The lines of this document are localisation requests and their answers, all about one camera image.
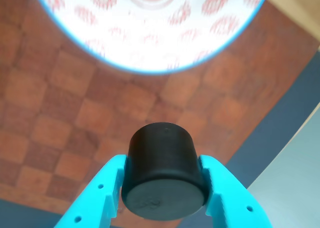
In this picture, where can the turquoise gripper left finger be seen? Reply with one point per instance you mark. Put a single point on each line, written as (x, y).
(95, 198)

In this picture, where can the turquoise gripper right finger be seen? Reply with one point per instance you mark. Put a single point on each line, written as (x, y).
(232, 198)

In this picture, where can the black cylinder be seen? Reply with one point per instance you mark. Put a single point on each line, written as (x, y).
(162, 168)

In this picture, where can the white bowl red flower pattern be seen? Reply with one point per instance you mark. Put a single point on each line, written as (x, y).
(155, 38)

